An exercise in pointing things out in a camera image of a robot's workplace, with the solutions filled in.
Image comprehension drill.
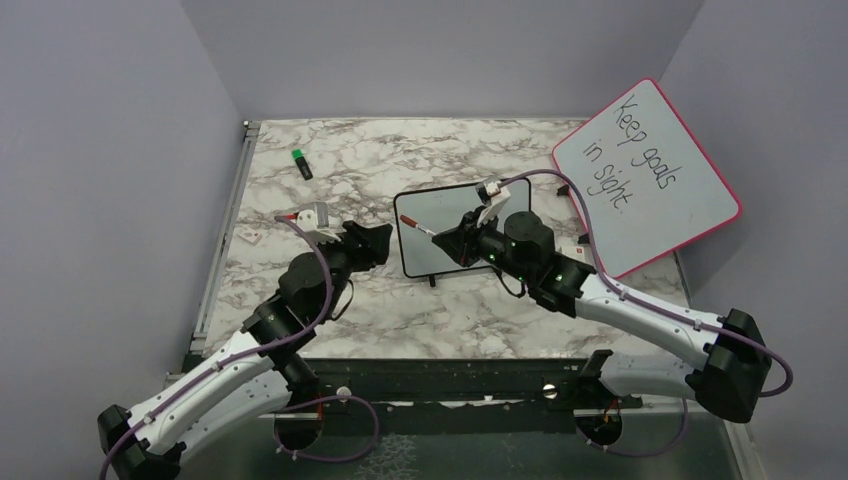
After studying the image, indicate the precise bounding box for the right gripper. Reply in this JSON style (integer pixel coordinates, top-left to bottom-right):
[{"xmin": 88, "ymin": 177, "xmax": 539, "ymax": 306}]
[{"xmin": 434, "ymin": 205, "xmax": 535, "ymax": 285}]

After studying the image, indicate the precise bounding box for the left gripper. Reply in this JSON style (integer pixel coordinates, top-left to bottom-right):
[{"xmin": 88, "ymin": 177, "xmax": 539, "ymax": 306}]
[{"xmin": 311, "ymin": 222, "xmax": 394, "ymax": 323}]

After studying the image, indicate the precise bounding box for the red whiteboard marker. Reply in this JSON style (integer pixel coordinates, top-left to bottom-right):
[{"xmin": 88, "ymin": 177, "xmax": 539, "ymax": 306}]
[{"xmin": 399, "ymin": 215, "xmax": 436, "ymax": 237}]

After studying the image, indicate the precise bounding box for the black framed small whiteboard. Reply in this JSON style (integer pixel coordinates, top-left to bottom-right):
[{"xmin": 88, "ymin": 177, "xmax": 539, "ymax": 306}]
[{"xmin": 393, "ymin": 177, "xmax": 533, "ymax": 289}]

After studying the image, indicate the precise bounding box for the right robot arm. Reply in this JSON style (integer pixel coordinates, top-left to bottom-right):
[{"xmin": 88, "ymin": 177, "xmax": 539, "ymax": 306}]
[{"xmin": 431, "ymin": 211, "xmax": 772, "ymax": 423}]

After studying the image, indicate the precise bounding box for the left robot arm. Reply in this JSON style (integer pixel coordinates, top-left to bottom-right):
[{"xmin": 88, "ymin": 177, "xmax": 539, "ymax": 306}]
[{"xmin": 97, "ymin": 215, "xmax": 393, "ymax": 479}]

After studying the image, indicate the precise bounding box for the white whiteboard eraser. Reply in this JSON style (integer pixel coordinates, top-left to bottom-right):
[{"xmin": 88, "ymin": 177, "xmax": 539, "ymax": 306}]
[{"xmin": 559, "ymin": 245, "xmax": 588, "ymax": 263}]

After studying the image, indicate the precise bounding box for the pink framed written whiteboard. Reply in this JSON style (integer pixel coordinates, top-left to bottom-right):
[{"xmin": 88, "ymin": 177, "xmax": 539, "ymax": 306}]
[{"xmin": 552, "ymin": 78, "xmax": 742, "ymax": 278}]

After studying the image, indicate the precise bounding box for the green highlighter pen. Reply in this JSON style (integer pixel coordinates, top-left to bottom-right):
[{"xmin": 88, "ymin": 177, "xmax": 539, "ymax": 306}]
[{"xmin": 291, "ymin": 149, "xmax": 314, "ymax": 180}]

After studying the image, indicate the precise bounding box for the small white tag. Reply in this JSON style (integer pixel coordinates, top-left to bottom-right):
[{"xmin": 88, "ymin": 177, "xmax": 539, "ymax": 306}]
[{"xmin": 238, "ymin": 228, "xmax": 262, "ymax": 245}]

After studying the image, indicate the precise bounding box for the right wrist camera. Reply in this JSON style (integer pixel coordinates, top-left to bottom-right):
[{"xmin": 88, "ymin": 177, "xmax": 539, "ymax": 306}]
[{"xmin": 475, "ymin": 179, "xmax": 511, "ymax": 208}]

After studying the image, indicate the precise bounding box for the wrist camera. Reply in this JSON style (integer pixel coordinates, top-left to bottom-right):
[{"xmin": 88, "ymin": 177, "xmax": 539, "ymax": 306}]
[
  {"xmin": 475, "ymin": 179, "xmax": 511, "ymax": 208},
  {"xmin": 295, "ymin": 202, "xmax": 330, "ymax": 232}
]

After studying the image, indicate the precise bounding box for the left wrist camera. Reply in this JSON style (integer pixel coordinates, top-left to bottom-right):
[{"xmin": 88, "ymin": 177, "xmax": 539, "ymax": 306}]
[{"xmin": 295, "ymin": 202, "xmax": 330, "ymax": 232}]

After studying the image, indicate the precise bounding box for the aluminium frame rail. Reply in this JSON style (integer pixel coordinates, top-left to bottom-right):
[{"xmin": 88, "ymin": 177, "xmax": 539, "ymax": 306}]
[{"xmin": 165, "ymin": 120, "xmax": 263, "ymax": 386}]

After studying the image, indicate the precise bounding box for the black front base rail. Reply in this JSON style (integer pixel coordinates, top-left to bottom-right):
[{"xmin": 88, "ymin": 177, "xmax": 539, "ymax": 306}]
[{"xmin": 182, "ymin": 354, "xmax": 707, "ymax": 439}]

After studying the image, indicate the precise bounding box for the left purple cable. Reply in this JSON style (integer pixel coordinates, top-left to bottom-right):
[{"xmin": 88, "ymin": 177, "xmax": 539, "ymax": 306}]
[{"xmin": 99, "ymin": 213, "xmax": 382, "ymax": 480}]

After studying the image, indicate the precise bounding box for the purple cable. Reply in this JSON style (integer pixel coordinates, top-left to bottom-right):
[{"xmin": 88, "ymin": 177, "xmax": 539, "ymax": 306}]
[
  {"xmin": 99, "ymin": 213, "xmax": 382, "ymax": 480},
  {"xmin": 496, "ymin": 168, "xmax": 795, "ymax": 460}
]

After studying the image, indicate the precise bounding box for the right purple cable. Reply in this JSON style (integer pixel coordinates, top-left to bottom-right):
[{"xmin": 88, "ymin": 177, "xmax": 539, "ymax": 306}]
[{"xmin": 496, "ymin": 168, "xmax": 795, "ymax": 460}]

